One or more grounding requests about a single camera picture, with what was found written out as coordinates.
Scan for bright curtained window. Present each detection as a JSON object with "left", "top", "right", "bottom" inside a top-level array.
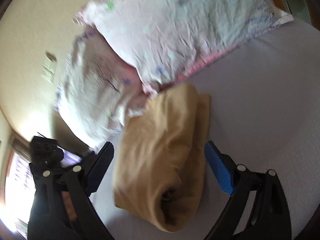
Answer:
[{"left": 1, "top": 152, "right": 35, "bottom": 239}]

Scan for white tree print pillow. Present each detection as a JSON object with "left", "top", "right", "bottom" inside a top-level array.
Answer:
[{"left": 56, "top": 26, "right": 148, "bottom": 151}]

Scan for white wall socket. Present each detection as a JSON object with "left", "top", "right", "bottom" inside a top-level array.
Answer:
[{"left": 42, "top": 51, "right": 57, "bottom": 83}]

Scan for pink star print pillow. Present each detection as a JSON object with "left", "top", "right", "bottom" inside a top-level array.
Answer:
[{"left": 74, "top": 0, "right": 293, "bottom": 93}]

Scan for black flat screen television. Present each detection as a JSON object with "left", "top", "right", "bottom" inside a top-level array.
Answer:
[{"left": 38, "top": 134, "right": 90, "bottom": 167}]

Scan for lavender bed sheet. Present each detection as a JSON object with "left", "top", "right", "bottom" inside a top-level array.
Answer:
[{"left": 88, "top": 17, "right": 320, "bottom": 240}]

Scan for tan shirt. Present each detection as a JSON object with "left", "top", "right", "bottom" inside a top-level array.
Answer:
[{"left": 112, "top": 83, "right": 210, "bottom": 232}]

